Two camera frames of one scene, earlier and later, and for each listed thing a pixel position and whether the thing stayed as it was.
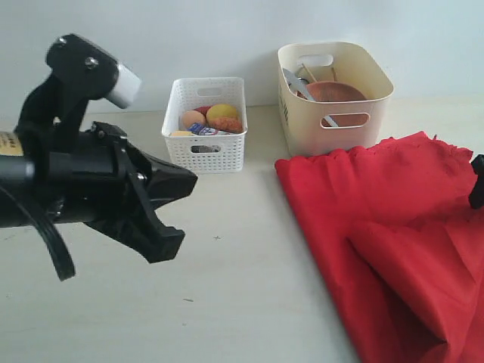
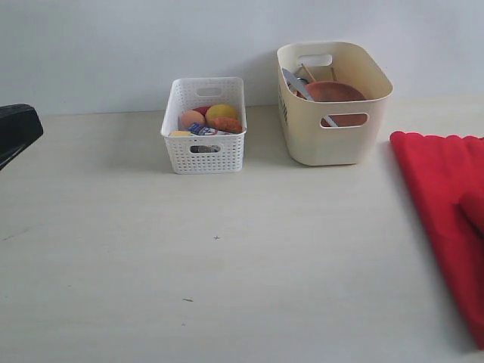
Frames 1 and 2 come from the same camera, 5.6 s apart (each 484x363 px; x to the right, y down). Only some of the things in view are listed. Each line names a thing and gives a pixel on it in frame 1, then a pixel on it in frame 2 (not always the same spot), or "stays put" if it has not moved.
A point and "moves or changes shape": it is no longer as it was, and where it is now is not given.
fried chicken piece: x=228 y=124 stays put
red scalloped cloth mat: x=398 y=245 moves or changes shape
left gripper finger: x=142 y=231 → x=20 y=125
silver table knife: x=301 y=86 stays put
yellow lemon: x=221 y=110 stays put
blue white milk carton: x=199 y=128 stays put
